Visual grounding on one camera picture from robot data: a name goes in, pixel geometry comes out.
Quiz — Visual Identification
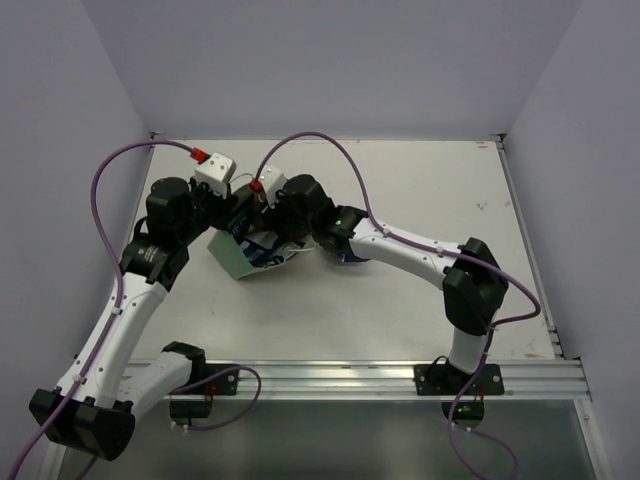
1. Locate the blue white snack packet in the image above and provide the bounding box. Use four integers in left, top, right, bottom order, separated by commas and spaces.
239, 232, 307, 268
338, 253, 368, 264

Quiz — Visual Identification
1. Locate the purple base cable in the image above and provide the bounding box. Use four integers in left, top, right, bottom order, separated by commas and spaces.
447, 369, 519, 480
169, 364, 263, 434

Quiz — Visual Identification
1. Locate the green paper gift bag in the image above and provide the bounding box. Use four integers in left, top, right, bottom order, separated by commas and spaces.
207, 183, 312, 280

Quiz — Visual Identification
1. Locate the purple camera cable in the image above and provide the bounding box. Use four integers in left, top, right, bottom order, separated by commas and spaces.
249, 131, 543, 371
9, 139, 208, 476

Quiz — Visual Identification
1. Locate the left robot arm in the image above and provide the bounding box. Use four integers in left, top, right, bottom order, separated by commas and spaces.
29, 177, 237, 461

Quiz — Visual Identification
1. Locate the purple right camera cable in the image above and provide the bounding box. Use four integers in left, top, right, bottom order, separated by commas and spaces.
249, 131, 543, 371

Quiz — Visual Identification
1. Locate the aluminium mounting rail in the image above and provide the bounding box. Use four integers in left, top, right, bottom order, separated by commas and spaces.
119, 357, 591, 401

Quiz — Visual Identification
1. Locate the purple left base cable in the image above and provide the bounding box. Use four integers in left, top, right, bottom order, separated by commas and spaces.
169, 364, 263, 434

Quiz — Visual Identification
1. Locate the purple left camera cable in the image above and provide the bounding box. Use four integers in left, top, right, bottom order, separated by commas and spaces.
9, 139, 208, 476

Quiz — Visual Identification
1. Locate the black left base bracket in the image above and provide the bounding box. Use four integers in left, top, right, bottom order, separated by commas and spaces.
195, 364, 240, 397

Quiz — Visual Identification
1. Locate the black right base bracket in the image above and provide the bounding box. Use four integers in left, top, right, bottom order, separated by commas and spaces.
413, 362, 505, 396

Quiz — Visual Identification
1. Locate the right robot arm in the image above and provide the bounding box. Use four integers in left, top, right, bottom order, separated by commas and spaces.
258, 171, 508, 393

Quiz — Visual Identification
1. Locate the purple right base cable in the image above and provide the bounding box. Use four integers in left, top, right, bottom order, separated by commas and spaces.
447, 369, 519, 480

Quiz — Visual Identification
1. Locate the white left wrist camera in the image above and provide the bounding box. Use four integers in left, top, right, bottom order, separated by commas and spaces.
194, 153, 237, 198

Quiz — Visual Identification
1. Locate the black base bracket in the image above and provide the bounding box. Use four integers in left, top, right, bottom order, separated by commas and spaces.
413, 362, 505, 396
195, 364, 240, 397

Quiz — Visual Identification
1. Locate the dark blue snack packet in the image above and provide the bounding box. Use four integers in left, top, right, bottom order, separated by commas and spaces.
226, 204, 253, 240

